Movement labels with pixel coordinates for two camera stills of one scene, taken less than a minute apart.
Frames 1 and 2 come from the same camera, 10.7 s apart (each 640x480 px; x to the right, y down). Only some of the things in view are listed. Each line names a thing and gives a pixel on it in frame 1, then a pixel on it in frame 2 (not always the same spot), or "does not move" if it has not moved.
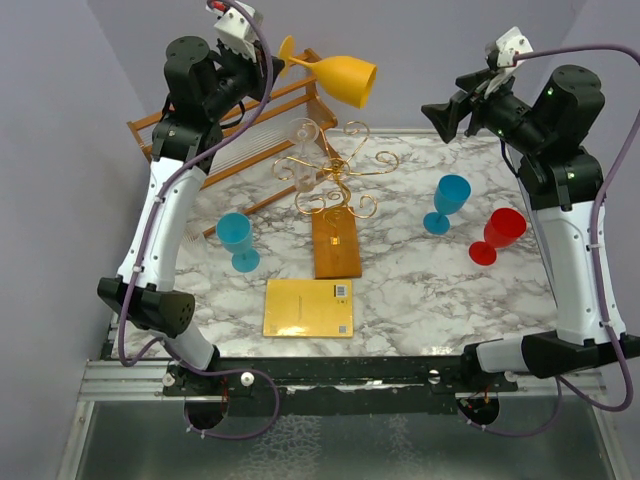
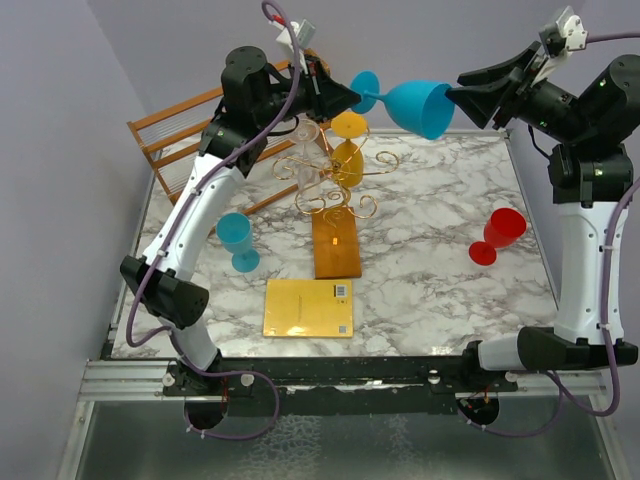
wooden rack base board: [335, 241] does not move
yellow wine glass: [351, 80] → [347, 158]
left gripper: [257, 70] → [325, 97]
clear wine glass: [304, 131] does not move
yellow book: [308, 308] does not move
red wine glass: [503, 228] does not move
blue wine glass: [451, 194] → [420, 106]
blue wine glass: [235, 234] does not move
